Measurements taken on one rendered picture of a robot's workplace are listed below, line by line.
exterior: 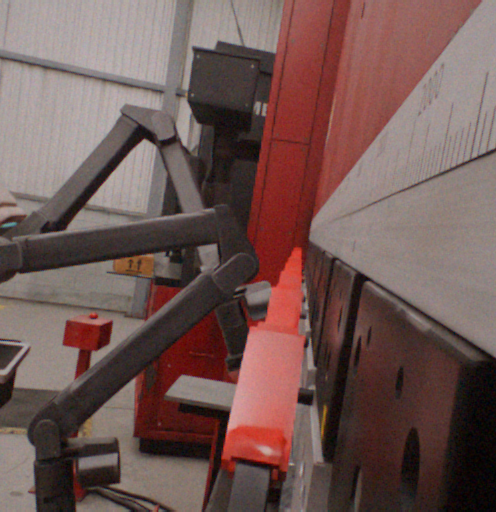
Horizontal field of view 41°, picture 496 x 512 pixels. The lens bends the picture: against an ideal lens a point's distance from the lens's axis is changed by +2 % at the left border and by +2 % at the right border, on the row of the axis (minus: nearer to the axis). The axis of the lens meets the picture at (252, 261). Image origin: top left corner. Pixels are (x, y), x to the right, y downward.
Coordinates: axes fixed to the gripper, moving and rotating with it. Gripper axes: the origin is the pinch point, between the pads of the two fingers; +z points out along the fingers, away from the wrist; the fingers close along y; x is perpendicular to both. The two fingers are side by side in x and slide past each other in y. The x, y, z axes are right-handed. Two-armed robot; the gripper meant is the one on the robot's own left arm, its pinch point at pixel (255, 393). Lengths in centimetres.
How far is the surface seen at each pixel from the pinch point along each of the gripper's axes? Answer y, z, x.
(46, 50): 642, -331, 209
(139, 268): 214, -39, 72
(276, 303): -90, -24, -17
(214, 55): 101, -99, -8
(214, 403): -8.0, -2.2, 7.1
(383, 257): -112, -26, -22
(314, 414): -96, -18, -17
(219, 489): -16.8, 10.9, 9.0
